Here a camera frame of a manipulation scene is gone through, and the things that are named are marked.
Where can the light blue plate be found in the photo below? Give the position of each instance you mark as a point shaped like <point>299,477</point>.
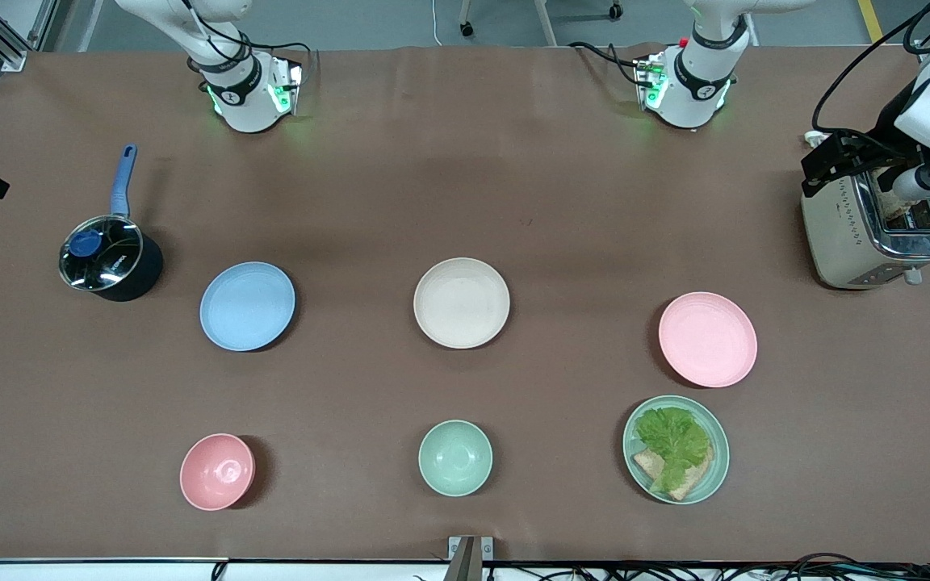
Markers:
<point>247,307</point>

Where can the brown table cover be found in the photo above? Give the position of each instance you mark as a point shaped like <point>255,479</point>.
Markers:
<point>465,202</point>

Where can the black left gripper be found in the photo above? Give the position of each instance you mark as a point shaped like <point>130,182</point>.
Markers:
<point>883,131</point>

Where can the green lettuce leaf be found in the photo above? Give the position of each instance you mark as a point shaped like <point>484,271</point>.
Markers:
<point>675,440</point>

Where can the beige plate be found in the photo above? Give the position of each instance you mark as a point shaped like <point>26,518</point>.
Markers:
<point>461,303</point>

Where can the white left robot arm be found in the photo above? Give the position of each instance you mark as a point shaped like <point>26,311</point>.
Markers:
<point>695,97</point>

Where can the bread slice in toaster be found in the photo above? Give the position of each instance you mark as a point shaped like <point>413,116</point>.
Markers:
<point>901,210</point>

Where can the white stand leg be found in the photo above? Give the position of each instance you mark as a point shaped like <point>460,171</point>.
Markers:
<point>546,20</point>

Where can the pink bowl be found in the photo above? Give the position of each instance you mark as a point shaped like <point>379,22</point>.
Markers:
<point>216,472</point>

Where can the green bowl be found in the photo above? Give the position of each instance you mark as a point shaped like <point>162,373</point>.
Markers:
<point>455,457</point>

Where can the large toast slice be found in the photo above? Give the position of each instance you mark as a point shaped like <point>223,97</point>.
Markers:
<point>695,476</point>

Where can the green plate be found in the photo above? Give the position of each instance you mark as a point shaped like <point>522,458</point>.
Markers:
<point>719,476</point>

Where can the grey metal table bracket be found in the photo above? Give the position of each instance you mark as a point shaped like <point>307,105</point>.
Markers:
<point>469,557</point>

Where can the pink plate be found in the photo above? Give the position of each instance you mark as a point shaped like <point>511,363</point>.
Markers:
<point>707,339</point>

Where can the dark blue saucepan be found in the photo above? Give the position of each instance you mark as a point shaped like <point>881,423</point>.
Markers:
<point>142,270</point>

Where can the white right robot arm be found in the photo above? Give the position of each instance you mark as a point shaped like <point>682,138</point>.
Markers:
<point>243,105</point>

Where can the silver toaster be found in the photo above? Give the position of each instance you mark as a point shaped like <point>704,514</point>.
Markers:
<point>844,242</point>

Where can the small toast slice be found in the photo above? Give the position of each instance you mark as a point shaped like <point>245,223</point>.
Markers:
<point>647,461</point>

